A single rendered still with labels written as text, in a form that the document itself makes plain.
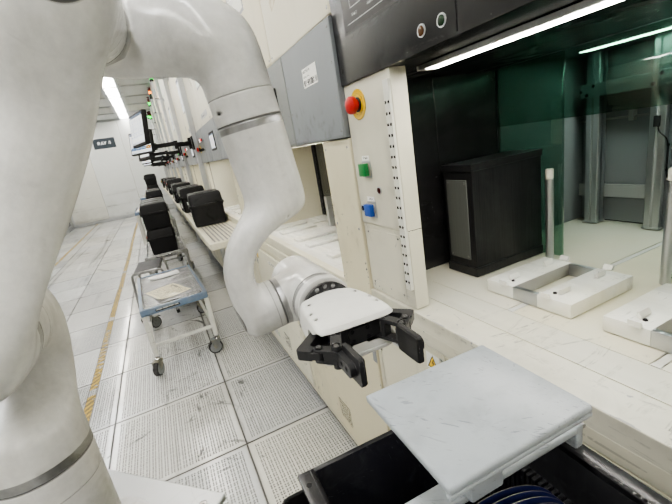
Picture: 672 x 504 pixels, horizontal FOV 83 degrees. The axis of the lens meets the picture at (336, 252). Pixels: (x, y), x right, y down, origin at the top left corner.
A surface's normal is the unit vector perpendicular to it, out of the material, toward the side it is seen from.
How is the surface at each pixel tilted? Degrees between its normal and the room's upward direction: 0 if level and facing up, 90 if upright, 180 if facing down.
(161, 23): 81
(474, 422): 0
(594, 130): 90
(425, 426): 0
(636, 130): 90
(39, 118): 103
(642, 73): 90
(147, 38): 89
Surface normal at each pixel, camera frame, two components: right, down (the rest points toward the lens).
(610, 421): -0.89, 0.26
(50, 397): 0.29, -0.83
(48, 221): 0.93, 0.16
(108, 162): 0.43, 0.18
